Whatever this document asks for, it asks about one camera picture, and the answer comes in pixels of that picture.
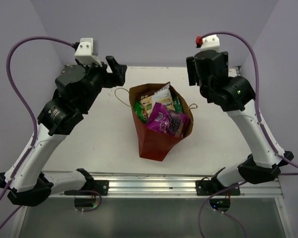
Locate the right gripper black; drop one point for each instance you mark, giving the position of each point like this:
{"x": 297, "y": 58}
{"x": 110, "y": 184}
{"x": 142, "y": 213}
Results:
{"x": 193, "y": 79}

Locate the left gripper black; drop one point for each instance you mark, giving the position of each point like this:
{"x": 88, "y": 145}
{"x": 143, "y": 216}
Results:
{"x": 116, "y": 77}

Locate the brown yellow chips bag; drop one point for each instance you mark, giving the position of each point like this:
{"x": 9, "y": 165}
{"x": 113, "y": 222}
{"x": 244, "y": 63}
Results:
{"x": 162, "y": 96}

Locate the dark green snack bag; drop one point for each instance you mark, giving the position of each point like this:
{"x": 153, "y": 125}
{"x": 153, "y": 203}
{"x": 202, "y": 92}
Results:
{"x": 177, "y": 104}

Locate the purple candy bag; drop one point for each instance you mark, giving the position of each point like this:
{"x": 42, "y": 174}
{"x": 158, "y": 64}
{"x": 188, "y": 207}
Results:
{"x": 167, "y": 121}

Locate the green white chips bag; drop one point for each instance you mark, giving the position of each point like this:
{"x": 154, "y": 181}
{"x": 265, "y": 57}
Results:
{"x": 140, "y": 112}

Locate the red brown paper bag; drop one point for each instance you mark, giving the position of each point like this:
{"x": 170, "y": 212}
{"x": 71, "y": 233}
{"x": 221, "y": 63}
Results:
{"x": 154, "y": 145}

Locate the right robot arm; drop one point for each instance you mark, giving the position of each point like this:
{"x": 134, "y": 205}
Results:
{"x": 236, "y": 97}

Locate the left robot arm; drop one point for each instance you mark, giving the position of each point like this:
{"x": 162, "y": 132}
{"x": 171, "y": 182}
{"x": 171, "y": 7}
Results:
{"x": 77, "y": 88}

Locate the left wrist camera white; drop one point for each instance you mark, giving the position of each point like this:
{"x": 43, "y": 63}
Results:
{"x": 87, "y": 52}

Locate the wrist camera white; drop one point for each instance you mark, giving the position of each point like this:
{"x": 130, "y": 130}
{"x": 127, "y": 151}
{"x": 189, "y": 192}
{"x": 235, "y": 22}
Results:
{"x": 208, "y": 42}
{"x": 87, "y": 52}

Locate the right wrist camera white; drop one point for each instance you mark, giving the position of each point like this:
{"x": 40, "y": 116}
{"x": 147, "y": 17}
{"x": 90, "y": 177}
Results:
{"x": 208, "y": 42}

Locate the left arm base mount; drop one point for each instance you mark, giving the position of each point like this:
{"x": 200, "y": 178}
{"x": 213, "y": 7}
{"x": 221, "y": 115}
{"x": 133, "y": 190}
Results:
{"x": 101, "y": 187}

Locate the aluminium rail frame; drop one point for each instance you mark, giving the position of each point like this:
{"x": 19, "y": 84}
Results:
{"x": 106, "y": 145}

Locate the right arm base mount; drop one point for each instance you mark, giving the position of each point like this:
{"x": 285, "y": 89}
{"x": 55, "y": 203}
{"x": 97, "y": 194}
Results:
{"x": 207, "y": 187}

